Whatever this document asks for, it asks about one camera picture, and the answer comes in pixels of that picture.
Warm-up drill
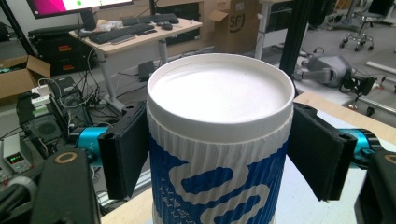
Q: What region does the blue sleeved white paper cup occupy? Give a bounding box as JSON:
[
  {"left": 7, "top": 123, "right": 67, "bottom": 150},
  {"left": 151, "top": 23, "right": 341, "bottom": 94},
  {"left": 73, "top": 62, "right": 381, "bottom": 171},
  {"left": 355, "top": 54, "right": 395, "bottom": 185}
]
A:
[{"left": 147, "top": 52, "right": 295, "bottom": 224}]

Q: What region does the small black floor box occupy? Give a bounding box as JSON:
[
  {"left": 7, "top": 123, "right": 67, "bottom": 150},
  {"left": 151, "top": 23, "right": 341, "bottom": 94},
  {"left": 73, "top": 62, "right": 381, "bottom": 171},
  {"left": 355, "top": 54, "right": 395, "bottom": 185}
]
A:
[{"left": 137, "top": 60, "right": 157, "bottom": 82}]

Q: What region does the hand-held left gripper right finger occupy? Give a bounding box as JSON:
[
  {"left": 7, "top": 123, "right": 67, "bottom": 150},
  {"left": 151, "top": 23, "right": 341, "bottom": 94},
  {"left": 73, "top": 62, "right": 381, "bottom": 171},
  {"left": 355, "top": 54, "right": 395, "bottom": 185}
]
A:
[{"left": 286, "top": 102, "right": 383, "bottom": 202}]

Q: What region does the white power strip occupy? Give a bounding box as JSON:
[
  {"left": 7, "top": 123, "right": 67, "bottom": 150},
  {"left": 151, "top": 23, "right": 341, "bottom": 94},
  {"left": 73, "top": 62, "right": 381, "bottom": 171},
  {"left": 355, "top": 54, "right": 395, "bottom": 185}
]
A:
[{"left": 30, "top": 84, "right": 52, "bottom": 108}]

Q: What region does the open small cardboard box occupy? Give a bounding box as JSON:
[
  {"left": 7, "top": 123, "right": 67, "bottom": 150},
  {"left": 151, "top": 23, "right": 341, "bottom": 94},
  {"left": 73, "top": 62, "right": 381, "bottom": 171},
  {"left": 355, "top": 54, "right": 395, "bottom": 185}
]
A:
[{"left": 0, "top": 54, "right": 52, "bottom": 100}]

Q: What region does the bench power supply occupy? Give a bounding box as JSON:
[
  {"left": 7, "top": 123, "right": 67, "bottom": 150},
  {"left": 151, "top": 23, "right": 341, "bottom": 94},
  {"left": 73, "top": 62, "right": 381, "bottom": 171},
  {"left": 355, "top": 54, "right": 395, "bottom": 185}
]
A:
[{"left": 0, "top": 133, "right": 33, "bottom": 175}]

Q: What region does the black metal frame post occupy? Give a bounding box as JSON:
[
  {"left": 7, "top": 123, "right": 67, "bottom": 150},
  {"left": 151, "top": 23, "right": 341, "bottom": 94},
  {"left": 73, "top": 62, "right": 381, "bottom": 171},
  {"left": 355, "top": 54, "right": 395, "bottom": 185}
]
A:
[{"left": 278, "top": 0, "right": 316, "bottom": 80}]

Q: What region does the large cardboard box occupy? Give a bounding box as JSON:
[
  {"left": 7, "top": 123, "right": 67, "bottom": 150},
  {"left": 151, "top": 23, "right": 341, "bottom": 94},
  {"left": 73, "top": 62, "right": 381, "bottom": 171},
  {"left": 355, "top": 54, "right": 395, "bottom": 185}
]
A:
[{"left": 208, "top": 7, "right": 263, "bottom": 54}]

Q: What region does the white-legged wooden desk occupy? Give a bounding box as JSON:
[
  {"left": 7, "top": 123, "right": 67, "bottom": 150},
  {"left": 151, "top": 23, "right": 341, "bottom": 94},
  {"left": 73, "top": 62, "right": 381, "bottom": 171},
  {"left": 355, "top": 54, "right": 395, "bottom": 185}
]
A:
[{"left": 68, "top": 18, "right": 204, "bottom": 111}]

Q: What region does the white table mat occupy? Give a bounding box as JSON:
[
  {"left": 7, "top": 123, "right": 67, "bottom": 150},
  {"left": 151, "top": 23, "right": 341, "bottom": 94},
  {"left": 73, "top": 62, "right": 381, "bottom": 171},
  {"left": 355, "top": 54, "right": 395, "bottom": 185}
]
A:
[{"left": 274, "top": 110, "right": 396, "bottom": 224}]

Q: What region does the computer monitor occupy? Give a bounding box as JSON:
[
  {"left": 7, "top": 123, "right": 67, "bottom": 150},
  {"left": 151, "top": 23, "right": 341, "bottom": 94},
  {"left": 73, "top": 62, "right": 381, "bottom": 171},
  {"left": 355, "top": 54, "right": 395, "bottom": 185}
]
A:
[{"left": 25, "top": 0, "right": 135, "bottom": 32}]

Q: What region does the black keyboard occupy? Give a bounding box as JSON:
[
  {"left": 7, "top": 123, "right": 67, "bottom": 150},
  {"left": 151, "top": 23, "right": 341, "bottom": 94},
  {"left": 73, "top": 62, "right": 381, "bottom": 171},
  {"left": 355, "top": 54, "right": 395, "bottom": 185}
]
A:
[
  {"left": 120, "top": 12, "right": 180, "bottom": 27},
  {"left": 88, "top": 22, "right": 156, "bottom": 45}
]

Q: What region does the black computer tower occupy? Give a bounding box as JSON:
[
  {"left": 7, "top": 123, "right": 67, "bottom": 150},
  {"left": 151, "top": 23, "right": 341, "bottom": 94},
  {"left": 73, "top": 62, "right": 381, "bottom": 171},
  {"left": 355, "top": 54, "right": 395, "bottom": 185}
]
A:
[{"left": 16, "top": 76, "right": 94, "bottom": 152}]

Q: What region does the wheeled office chair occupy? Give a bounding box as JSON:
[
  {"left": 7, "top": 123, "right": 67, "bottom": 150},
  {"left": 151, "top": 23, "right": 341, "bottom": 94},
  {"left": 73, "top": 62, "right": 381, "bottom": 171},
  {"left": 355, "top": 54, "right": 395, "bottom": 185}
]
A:
[{"left": 338, "top": 0, "right": 395, "bottom": 53}]

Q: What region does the black equipment case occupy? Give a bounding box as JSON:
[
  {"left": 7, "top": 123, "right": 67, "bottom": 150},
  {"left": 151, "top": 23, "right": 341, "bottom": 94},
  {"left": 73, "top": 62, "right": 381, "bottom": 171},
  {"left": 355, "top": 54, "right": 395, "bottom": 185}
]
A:
[{"left": 27, "top": 23, "right": 92, "bottom": 77}]

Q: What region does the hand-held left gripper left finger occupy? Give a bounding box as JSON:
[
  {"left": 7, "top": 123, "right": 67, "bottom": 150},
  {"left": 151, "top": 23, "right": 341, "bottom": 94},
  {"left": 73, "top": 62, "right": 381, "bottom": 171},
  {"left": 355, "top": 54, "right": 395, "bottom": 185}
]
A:
[{"left": 76, "top": 101, "right": 150, "bottom": 200}]

